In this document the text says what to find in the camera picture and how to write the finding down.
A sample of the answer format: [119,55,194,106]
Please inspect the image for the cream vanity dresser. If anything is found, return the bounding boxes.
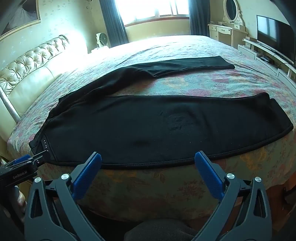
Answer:
[208,21,248,49]

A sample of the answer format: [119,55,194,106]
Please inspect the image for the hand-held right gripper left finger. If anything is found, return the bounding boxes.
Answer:
[24,152,104,241]

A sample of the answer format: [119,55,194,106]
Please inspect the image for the bright window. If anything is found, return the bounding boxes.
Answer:
[114,0,191,26]

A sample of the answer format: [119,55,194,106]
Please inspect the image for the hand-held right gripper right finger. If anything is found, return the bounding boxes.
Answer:
[192,151,273,241]

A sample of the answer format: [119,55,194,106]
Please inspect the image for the black flat screen television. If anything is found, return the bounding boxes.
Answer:
[256,15,296,66]

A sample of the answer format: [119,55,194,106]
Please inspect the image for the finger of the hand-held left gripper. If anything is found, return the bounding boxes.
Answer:
[30,150,50,171]
[13,154,34,164]

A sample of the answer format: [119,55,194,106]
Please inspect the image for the cream tufted leather headboard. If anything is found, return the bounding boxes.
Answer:
[0,35,70,142]

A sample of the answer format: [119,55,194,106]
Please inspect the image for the floral bedspread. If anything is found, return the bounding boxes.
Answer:
[7,35,296,223]

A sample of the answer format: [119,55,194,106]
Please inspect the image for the dark blue curtain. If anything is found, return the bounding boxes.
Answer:
[188,0,211,37]
[99,0,129,48]

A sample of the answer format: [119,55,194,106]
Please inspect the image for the black pants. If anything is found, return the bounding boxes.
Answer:
[29,56,294,169]

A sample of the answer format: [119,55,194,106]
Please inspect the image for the oval vanity mirror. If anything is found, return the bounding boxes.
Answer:
[222,0,243,24]

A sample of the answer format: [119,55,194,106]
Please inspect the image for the gold framed wall picture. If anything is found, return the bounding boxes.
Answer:
[0,0,41,41]

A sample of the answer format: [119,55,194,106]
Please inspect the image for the white television stand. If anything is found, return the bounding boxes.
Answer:
[238,38,296,84]

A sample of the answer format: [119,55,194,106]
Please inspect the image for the person's left hand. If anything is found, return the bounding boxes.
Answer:
[15,187,27,213]

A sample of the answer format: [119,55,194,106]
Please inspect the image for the grey metal pole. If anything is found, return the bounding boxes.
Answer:
[0,89,21,123]

